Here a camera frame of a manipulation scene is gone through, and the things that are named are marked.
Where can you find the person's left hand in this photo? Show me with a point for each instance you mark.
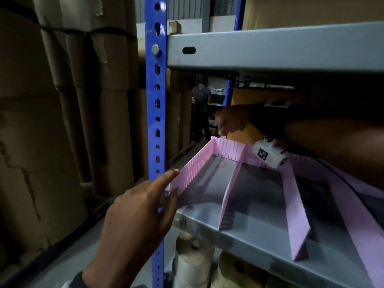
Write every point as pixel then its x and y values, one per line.
pixel 135 224

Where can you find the person's left forearm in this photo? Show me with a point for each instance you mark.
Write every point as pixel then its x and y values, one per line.
pixel 99 280

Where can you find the white marker tag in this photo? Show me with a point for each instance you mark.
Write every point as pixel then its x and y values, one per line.
pixel 277 103

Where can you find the row of white paper rolls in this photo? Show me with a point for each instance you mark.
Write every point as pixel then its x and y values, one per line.
pixel 192 263

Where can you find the stack of large brown rolls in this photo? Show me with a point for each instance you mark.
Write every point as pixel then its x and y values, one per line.
pixel 45 131

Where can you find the orange-brown cardboard box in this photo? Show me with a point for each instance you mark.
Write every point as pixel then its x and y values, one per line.
pixel 243 97

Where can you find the black left wristband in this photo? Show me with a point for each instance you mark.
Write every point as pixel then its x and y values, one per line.
pixel 75 281

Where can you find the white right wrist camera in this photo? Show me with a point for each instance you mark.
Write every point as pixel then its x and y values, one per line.
pixel 274 160

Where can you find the person's right hand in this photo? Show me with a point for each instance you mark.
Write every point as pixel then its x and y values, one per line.
pixel 235 118

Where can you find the brown cardboard box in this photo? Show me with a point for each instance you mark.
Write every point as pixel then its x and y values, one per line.
pixel 300 11

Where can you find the person's right forearm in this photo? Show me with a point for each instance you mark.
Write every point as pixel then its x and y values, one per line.
pixel 336 146

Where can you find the small cardboard box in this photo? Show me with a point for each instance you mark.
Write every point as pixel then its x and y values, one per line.
pixel 175 27

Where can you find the black wristband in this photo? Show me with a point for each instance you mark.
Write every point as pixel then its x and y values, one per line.
pixel 75 281
pixel 267 119

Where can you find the black right wristband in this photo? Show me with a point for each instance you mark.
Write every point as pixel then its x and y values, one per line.
pixel 267 119

